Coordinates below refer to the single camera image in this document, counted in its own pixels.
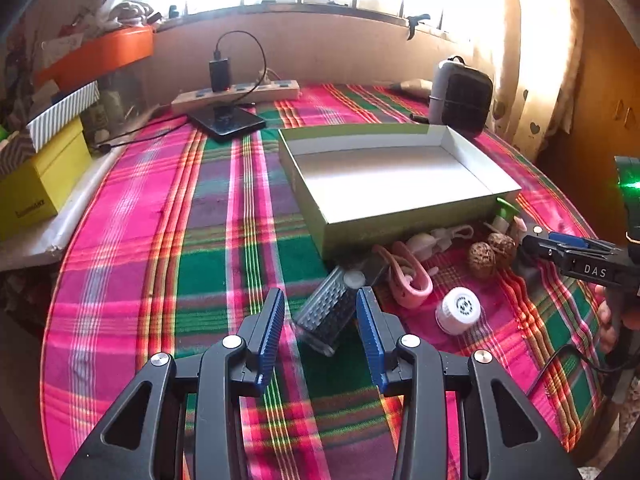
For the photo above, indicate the striped white box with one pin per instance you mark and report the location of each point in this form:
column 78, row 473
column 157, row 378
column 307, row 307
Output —
column 47, row 124

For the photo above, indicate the yellow box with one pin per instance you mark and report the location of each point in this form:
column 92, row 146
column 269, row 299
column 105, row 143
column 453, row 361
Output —
column 38, row 189

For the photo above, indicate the beige power strip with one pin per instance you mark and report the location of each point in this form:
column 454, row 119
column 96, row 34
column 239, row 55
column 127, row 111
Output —
column 237, row 94

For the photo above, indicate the white cable loop piece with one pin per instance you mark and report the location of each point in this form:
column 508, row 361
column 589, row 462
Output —
column 444, row 237

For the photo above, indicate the person's hand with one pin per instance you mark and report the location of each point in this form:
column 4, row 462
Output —
column 608, row 314

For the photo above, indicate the orange box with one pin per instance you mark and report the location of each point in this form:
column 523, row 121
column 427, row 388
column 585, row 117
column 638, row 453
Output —
column 98, row 58

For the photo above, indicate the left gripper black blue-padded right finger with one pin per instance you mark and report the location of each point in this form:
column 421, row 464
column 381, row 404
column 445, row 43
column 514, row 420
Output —
column 501, row 434

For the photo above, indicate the black charger adapter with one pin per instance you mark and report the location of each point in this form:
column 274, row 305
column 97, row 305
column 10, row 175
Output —
column 219, row 74

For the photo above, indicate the black bike light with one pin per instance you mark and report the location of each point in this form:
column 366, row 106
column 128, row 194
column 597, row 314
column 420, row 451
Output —
column 329, row 309

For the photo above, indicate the white mushroom shaped object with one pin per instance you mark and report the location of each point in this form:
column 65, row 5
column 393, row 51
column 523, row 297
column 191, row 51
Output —
column 423, row 246

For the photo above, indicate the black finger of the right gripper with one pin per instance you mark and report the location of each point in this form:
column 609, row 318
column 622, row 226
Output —
column 535, row 243

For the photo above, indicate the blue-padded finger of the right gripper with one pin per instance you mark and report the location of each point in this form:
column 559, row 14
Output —
column 572, row 242

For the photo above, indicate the grey black small heater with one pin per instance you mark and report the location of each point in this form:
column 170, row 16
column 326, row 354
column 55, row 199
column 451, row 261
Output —
column 460, row 97

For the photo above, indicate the green cap white bottle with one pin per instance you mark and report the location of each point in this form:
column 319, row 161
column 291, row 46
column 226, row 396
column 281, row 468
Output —
column 504, row 216

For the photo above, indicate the black window latch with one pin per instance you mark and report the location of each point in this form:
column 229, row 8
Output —
column 414, row 21

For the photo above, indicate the grey cone shaped object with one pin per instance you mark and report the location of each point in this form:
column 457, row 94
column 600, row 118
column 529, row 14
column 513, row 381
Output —
column 420, row 88

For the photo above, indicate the white round cap jar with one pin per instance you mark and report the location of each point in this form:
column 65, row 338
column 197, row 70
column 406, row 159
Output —
column 459, row 310

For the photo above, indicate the beige heart pattern curtain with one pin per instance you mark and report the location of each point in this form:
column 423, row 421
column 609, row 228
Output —
column 535, row 50

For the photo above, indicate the white shallow cardboard box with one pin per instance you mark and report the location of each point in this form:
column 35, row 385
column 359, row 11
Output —
column 366, row 184

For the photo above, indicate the brown walnut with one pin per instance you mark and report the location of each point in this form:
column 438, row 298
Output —
column 504, row 248
column 482, row 260

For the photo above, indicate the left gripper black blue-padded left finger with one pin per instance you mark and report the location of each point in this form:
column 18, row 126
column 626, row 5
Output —
column 141, row 435

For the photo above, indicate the black smartphone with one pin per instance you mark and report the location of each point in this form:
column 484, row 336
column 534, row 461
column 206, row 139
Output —
column 225, row 123

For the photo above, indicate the black camera unit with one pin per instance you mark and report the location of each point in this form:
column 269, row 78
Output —
column 628, row 173

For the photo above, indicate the pink silicone strap clip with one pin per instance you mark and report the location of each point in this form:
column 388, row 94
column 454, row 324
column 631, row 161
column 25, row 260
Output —
column 408, row 281

